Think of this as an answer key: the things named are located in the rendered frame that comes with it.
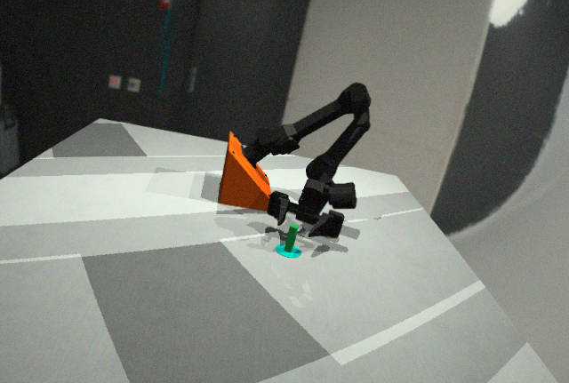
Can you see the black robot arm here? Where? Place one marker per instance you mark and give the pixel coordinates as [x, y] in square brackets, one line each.
[284, 139]

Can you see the green rectangular post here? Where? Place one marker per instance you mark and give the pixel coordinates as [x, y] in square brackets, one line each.
[293, 229]

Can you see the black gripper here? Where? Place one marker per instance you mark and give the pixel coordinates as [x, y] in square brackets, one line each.
[329, 224]

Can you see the cyan circle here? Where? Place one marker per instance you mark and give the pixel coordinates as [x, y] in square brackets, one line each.
[295, 253]

